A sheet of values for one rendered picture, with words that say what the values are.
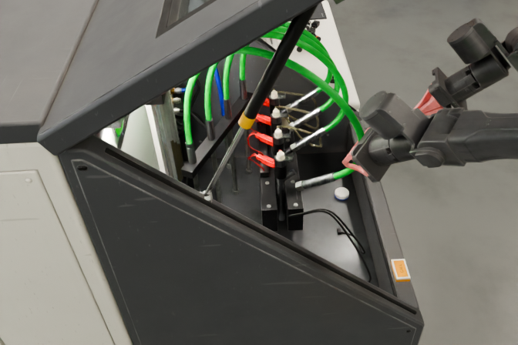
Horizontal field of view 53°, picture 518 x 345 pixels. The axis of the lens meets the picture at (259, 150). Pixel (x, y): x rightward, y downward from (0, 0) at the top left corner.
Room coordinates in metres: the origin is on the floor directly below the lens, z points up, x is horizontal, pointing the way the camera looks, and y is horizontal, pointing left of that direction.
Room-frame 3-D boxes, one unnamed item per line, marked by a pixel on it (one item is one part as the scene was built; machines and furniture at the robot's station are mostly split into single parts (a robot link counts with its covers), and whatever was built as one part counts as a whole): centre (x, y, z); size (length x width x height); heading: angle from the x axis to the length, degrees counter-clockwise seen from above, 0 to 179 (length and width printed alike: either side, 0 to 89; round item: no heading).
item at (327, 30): (1.57, -0.19, 0.97); 0.70 x 0.22 x 0.03; 0
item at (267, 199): (0.99, -0.05, 0.91); 0.34 x 0.10 x 0.15; 0
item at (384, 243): (0.87, -0.29, 0.87); 0.62 x 0.04 x 0.16; 0
